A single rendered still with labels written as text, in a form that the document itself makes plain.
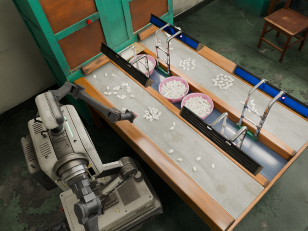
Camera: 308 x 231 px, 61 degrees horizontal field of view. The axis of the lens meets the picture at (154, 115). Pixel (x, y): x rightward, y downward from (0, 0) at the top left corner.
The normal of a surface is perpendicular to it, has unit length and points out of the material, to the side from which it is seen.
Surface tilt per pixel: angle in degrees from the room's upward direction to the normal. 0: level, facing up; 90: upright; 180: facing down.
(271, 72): 0
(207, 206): 0
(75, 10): 90
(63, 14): 90
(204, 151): 0
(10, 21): 90
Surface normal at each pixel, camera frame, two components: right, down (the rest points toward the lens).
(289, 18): -0.09, -0.58
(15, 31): 0.62, 0.60
